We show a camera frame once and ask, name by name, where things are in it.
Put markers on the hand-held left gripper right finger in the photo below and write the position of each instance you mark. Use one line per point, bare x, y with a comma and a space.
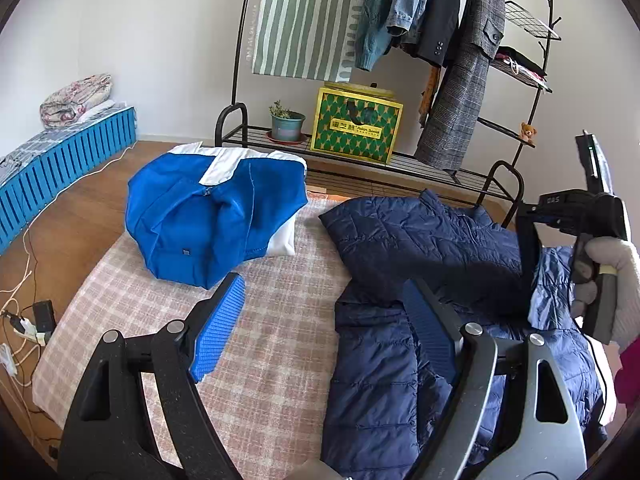
427, 327

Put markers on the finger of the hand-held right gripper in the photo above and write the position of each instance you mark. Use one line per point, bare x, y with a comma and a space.
530, 260

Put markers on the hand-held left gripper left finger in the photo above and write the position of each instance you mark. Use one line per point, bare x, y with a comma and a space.
217, 327

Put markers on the navy puffer jacket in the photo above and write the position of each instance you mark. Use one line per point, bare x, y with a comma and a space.
400, 240

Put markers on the blue and white jacket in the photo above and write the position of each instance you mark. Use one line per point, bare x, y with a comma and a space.
200, 225

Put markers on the folded clothes on shelf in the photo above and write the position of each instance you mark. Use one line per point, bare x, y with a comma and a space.
520, 62

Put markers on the black metal clothes rack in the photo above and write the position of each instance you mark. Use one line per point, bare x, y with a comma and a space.
350, 142

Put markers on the person's right hand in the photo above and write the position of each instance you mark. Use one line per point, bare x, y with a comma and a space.
627, 290

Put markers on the pink plaid mat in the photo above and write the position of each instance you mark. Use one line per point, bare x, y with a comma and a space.
280, 360

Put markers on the small teddy bear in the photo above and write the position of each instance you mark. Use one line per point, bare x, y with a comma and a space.
527, 132

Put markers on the black power adapter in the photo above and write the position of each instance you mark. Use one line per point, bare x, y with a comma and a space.
44, 316

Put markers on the grey plaid coat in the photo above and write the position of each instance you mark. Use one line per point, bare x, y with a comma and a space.
460, 95

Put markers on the white power strip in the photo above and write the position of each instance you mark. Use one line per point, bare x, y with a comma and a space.
25, 330

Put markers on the orange scarf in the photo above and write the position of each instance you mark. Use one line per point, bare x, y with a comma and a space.
429, 92

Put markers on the potted plant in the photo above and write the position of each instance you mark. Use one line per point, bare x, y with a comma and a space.
287, 125

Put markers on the yellow and green gift bag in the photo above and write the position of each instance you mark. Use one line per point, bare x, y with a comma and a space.
355, 125

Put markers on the blue slatted bed base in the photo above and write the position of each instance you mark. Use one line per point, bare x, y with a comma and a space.
75, 155

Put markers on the white pillow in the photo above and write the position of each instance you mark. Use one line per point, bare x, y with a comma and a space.
107, 108

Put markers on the grey patterned bed sheet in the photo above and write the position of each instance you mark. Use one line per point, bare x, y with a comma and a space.
35, 147

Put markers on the dark blazer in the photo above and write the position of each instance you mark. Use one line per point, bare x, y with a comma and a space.
440, 15

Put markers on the teal knit sweater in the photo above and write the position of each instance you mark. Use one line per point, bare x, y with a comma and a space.
372, 45

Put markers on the floral quilt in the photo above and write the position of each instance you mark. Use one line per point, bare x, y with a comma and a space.
75, 100

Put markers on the green striped hanging cloth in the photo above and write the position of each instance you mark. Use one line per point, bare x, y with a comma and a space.
300, 20

